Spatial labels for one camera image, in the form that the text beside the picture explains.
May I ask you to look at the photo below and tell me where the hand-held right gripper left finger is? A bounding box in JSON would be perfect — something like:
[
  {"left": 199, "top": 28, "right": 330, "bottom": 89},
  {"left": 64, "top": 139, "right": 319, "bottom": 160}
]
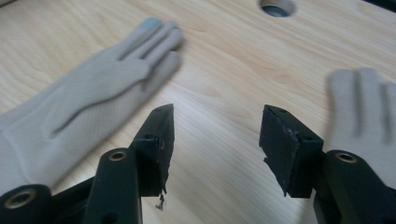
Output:
[{"left": 128, "top": 104, "right": 176, "bottom": 198}]

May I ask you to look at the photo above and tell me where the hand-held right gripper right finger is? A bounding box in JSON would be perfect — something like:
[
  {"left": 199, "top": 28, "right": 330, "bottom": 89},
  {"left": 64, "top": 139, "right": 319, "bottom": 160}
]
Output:
[{"left": 258, "top": 104, "right": 325, "bottom": 199}]

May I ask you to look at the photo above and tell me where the round cable hole grommet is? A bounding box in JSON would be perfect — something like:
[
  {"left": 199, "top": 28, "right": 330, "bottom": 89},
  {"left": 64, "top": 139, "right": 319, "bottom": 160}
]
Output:
[{"left": 258, "top": 0, "right": 296, "bottom": 19}]

